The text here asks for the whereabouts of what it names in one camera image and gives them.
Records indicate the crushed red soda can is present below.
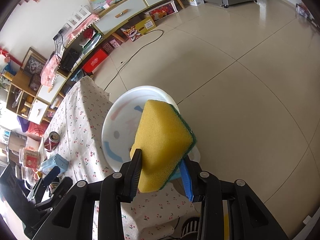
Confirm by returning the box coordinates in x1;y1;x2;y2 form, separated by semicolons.
44;131;60;152

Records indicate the pink cloth on cabinet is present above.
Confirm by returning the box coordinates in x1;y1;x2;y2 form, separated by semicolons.
40;14;99;88

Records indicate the cherry print tablecloth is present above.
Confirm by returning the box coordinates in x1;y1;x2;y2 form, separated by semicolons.
44;76;196;239

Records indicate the yellow cardboard box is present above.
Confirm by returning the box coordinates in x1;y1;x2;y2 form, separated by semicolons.
135;16;156;35

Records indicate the long TV cabinet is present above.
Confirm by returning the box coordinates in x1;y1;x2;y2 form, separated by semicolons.
1;0;179;124

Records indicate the yellow green sponge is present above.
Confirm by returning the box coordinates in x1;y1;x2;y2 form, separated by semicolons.
130;100;196;193

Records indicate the black floor cable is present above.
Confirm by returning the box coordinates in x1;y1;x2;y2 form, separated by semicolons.
103;29;165;92

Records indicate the red flat box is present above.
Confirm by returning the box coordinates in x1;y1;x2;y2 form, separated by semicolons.
82;48;108;74

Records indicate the jar with red label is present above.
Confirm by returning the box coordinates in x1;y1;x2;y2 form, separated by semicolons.
19;148;41;169

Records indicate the light blue milk carton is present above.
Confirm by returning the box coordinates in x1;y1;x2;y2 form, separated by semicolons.
39;154;69;177

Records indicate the white plastic trash bin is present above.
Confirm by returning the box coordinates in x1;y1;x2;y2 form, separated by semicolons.
101;85;201;173

